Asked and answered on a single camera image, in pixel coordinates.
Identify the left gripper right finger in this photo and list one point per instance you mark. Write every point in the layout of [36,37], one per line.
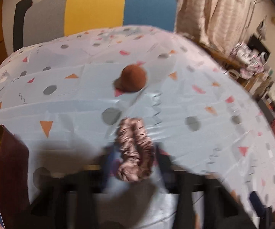
[166,168]

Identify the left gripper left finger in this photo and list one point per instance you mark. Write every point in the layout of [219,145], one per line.
[109,163]

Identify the pink satin scrunchie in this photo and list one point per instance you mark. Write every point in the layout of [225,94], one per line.
[137,150]

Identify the brown felt hat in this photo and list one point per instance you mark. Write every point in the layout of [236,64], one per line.
[133,78]

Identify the patterned light blue tablecloth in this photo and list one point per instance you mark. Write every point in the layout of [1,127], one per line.
[58,97]

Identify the gold lined maroon box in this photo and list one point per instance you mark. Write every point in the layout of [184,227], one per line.
[14,197]

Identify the wooden side table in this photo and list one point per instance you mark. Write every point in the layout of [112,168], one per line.
[228,63]

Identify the floral cloth pile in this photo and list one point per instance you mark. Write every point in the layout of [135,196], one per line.
[253,62]

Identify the beige patterned curtain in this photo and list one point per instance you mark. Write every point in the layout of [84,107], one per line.
[214,23]

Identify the grey yellow blue chair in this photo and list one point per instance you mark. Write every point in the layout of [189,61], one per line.
[47,20]

